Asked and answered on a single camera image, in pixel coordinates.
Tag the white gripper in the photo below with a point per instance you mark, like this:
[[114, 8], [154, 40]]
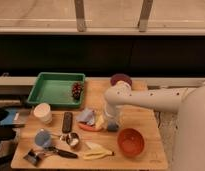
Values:
[[111, 115]]

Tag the blue sponge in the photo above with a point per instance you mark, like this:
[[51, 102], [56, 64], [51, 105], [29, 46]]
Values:
[[112, 127]]

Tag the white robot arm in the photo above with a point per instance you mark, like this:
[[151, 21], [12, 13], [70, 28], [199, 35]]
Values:
[[187, 103]]

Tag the red bowl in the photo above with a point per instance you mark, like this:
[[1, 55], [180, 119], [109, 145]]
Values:
[[130, 142]]

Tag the purple bowl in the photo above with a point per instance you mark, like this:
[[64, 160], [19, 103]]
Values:
[[120, 77]]

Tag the blue grey crumpled cloth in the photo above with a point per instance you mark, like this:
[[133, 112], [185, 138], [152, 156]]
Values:
[[87, 116]]

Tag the red toy chili pepper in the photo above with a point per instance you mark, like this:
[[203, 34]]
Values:
[[88, 128]]

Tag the silver metal measuring cup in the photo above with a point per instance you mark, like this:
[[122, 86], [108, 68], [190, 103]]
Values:
[[72, 139]]

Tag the black remote control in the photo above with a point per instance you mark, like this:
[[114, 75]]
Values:
[[67, 122]]

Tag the dark red grape bunch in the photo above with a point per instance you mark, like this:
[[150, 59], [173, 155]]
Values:
[[77, 89]]

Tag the green plastic tray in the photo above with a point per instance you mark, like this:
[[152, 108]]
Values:
[[56, 89]]

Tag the white paper cup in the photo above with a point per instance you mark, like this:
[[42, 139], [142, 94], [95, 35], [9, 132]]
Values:
[[43, 112]]

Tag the blue measuring cup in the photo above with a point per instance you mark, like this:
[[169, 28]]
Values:
[[44, 138]]

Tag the blue box on left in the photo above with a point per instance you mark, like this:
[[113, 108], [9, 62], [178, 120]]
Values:
[[14, 118]]

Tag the black handled spatula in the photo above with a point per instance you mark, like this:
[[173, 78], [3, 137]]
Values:
[[35, 157]]

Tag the right metal window post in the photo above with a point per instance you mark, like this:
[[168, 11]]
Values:
[[144, 15]]

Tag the metal window post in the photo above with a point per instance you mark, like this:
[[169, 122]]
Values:
[[144, 15], [80, 15]]

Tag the left metal window post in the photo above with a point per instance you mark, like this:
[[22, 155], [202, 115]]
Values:
[[80, 15]]

